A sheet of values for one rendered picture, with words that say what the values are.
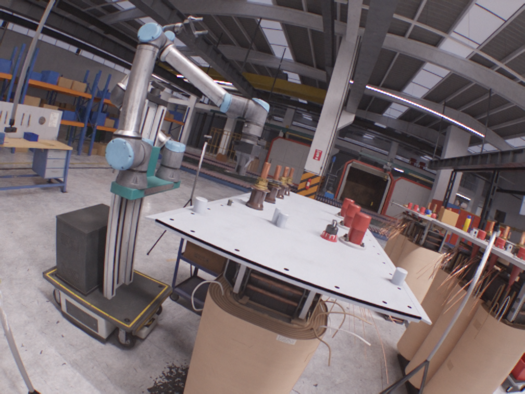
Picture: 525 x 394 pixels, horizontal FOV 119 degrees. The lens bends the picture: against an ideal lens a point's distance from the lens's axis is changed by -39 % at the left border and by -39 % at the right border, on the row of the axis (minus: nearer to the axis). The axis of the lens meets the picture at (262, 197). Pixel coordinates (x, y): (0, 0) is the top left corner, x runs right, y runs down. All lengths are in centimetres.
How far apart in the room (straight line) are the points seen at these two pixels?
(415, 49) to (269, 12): 811
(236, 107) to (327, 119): 1080
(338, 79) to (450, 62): 653
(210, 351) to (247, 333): 19
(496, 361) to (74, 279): 297
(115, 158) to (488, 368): 251
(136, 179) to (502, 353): 250
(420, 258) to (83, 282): 357
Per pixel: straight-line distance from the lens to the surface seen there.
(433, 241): 365
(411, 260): 352
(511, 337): 199
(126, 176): 142
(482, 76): 1601
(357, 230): 103
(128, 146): 120
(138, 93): 126
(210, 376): 112
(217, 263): 223
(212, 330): 96
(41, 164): 513
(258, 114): 115
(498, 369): 215
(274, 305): 97
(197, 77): 135
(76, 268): 197
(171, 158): 181
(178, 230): 64
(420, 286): 369
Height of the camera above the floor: 159
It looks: 9 degrees down
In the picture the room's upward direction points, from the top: 17 degrees clockwise
